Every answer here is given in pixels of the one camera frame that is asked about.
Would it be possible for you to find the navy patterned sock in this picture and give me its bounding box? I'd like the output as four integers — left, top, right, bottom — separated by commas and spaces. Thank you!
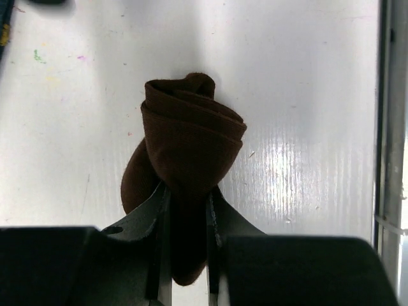
0, 0, 15, 59

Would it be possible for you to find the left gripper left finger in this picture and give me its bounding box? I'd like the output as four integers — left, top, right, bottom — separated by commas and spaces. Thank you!
101, 183, 169, 305

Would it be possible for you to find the dark brown sock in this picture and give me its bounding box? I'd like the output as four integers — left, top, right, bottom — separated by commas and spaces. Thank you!
120, 73, 247, 286

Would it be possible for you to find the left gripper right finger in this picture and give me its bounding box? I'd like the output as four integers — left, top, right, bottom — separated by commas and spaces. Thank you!
206, 187, 265, 305

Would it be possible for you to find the aluminium frame rail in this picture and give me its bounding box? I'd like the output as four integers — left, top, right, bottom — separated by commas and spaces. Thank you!
374, 1, 407, 298

